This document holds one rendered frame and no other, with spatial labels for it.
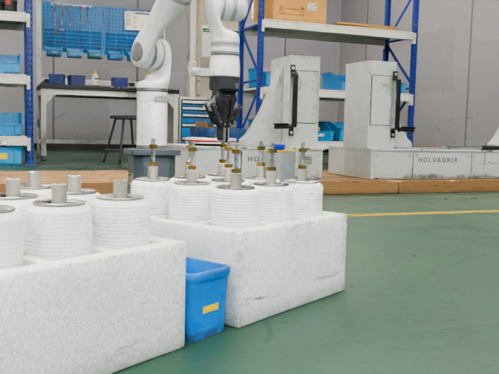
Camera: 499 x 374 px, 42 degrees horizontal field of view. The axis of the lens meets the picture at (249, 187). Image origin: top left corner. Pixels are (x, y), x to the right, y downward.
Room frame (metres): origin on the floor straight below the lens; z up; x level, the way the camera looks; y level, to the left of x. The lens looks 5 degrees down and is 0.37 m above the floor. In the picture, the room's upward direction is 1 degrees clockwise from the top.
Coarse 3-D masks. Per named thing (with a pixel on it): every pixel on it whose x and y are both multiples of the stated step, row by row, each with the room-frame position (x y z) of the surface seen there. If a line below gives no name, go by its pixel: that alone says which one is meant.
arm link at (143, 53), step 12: (156, 0) 1.87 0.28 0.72; (168, 0) 1.84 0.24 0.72; (180, 0) 1.84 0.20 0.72; (156, 12) 1.87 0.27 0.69; (168, 12) 1.85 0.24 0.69; (180, 12) 1.87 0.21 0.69; (144, 24) 1.91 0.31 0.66; (156, 24) 1.87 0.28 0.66; (168, 24) 1.88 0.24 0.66; (144, 36) 1.90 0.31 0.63; (156, 36) 1.88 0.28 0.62; (132, 48) 1.94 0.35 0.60; (144, 48) 1.90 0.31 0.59; (156, 48) 1.92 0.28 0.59; (132, 60) 1.94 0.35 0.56; (144, 60) 1.91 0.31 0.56
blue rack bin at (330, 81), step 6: (330, 72) 7.08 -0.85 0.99; (324, 78) 7.24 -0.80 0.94; (330, 78) 7.10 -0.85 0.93; (336, 78) 6.96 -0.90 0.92; (342, 78) 7.40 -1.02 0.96; (324, 84) 7.24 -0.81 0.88; (330, 84) 7.10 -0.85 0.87; (336, 84) 6.97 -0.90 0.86; (342, 84) 6.88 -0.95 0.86; (342, 90) 6.89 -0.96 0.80
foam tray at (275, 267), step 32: (160, 224) 1.30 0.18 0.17; (192, 224) 1.25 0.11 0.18; (288, 224) 1.30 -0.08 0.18; (320, 224) 1.38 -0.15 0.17; (192, 256) 1.24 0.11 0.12; (224, 256) 1.19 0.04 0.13; (256, 256) 1.21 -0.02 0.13; (288, 256) 1.29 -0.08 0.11; (320, 256) 1.39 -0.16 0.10; (256, 288) 1.21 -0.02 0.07; (288, 288) 1.29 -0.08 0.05; (320, 288) 1.39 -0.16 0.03; (224, 320) 1.19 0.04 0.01; (256, 320) 1.21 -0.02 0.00
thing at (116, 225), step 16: (96, 208) 1.01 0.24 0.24; (112, 208) 1.00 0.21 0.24; (128, 208) 1.00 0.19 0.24; (144, 208) 1.03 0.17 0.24; (96, 224) 1.01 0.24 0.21; (112, 224) 1.00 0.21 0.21; (128, 224) 1.00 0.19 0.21; (144, 224) 1.02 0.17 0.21; (96, 240) 1.01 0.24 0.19; (112, 240) 1.00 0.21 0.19; (128, 240) 1.00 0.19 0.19; (144, 240) 1.03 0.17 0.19
